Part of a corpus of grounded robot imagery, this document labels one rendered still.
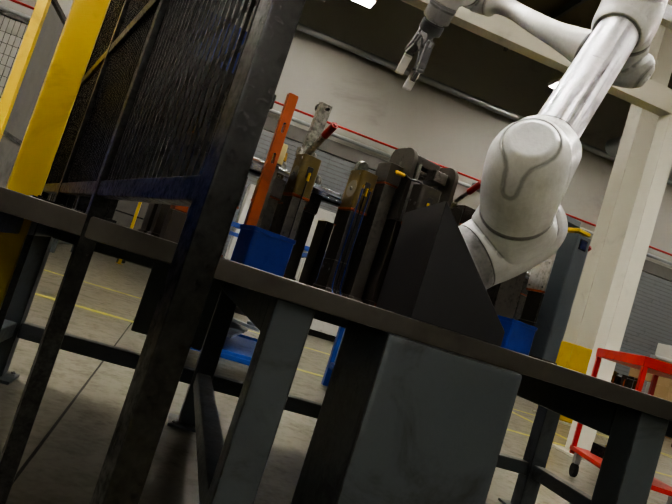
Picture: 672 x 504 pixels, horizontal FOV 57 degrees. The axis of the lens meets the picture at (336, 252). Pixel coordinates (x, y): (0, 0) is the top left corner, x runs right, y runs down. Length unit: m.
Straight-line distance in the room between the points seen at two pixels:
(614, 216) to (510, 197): 8.44
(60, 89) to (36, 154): 0.22
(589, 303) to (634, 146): 2.34
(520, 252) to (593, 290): 8.11
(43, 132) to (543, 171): 1.57
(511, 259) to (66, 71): 1.53
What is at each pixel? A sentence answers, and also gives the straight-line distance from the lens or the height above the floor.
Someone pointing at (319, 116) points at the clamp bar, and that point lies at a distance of 1.82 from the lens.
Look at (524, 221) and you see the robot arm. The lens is 1.27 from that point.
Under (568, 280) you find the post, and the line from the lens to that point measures 2.20.
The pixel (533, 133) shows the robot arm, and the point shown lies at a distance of 1.22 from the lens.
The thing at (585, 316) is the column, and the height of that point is 1.51.
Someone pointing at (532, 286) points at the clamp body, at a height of 0.95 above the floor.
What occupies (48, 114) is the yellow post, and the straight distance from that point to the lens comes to 2.22.
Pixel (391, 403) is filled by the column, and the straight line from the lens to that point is 1.22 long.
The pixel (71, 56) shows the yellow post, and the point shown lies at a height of 1.17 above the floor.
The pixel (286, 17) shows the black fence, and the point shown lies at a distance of 0.59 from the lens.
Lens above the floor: 0.69
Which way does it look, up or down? 4 degrees up
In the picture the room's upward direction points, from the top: 18 degrees clockwise
